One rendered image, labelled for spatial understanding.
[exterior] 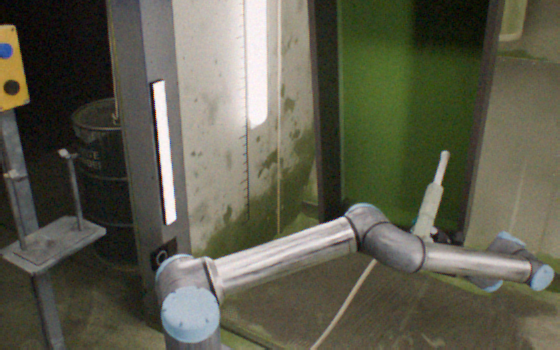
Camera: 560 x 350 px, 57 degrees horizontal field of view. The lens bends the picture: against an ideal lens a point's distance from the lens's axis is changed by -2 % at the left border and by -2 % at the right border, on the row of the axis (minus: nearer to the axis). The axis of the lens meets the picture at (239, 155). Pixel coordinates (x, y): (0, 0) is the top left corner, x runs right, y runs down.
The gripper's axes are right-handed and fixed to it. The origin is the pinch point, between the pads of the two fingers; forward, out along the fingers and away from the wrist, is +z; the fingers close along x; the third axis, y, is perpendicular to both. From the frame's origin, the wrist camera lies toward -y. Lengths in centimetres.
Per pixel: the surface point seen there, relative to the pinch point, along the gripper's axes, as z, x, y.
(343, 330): -26, -10, 84
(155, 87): 105, 7, 26
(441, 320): -65, 15, 69
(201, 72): 95, 35, 37
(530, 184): -80, 100, 40
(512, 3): -11, 143, -10
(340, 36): 55, 64, 3
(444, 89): 9, 61, -7
